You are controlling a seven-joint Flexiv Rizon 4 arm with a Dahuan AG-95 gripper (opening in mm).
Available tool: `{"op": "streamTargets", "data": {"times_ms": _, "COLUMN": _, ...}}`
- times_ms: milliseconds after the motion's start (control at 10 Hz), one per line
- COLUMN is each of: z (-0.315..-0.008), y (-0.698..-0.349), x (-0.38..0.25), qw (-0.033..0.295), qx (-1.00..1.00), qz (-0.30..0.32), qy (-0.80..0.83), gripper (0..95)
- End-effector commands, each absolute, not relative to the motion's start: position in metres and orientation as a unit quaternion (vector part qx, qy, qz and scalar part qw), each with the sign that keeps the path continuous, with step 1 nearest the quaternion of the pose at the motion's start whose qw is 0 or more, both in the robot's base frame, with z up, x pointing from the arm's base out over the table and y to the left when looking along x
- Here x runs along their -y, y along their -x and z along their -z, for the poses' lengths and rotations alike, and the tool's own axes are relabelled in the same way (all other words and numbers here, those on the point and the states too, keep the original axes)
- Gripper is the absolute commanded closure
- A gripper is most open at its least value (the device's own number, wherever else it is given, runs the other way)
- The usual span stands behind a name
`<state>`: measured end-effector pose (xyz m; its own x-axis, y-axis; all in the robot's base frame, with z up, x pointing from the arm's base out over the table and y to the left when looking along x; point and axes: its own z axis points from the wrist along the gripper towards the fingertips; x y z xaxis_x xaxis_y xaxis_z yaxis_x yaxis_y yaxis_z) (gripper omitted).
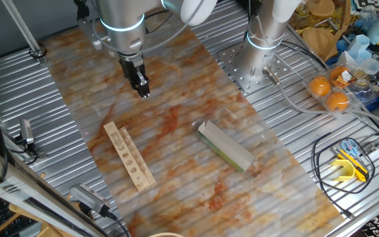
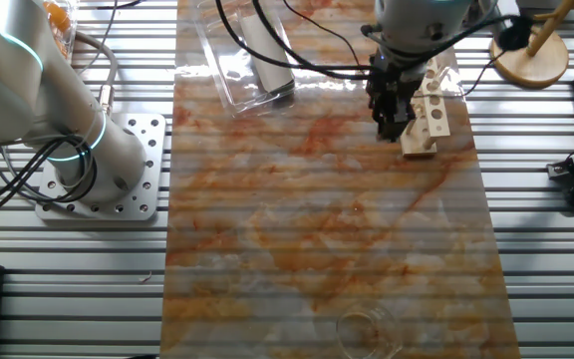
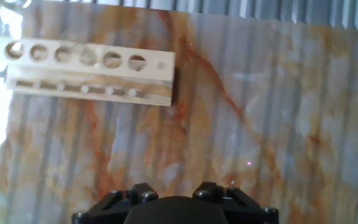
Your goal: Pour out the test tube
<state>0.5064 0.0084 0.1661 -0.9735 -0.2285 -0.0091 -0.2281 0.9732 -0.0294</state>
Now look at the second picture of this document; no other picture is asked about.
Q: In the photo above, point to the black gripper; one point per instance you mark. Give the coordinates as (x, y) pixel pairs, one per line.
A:
(391, 95)

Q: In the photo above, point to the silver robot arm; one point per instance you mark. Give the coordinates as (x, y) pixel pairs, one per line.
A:
(18, 75)

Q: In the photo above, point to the wooden test tube rack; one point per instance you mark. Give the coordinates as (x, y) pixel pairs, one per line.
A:
(436, 119)

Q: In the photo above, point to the wooden pole stand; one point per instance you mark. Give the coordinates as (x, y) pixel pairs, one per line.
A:
(516, 60)

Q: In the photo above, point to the orange marble pattern mat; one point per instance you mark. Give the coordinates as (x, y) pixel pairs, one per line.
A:
(292, 224)

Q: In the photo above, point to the grey rectangular block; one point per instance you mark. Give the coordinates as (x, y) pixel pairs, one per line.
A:
(267, 50)

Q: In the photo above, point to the clear plastic tray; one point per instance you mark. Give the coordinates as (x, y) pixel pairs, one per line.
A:
(227, 75)

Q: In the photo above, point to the clear glass beaker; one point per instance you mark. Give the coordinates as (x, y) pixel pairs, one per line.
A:
(367, 331)

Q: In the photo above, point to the small pink scrap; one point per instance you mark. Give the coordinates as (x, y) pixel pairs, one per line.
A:
(146, 278)

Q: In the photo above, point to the orange fruit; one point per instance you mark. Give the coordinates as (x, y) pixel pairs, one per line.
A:
(58, 17)
(62, 47)

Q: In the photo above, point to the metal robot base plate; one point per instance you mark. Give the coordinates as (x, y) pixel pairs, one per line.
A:
(155, 154)

